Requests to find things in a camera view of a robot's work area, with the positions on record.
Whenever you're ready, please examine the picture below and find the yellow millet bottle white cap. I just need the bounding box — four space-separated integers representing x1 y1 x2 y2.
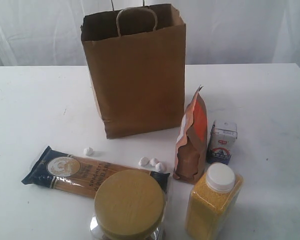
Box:
185 162 243 240

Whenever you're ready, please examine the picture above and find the clear jar gold lid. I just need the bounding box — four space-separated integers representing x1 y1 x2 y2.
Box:
89 169 170 240

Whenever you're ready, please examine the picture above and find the white curtain backdrop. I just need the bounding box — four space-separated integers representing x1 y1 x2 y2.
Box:
0 0 300 66

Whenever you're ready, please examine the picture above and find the brown paper bag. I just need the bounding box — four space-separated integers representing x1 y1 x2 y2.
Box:
81 3 186 139

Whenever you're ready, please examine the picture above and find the spaghetti packet navy blue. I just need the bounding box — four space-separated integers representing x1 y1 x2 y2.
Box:
20 145 171 200

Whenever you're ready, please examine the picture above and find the brown orange coffee pouch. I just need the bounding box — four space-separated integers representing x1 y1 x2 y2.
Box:
173 85 208 185

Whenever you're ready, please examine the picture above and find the white blue milk carton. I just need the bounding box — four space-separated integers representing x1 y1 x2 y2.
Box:
206 119 238 165

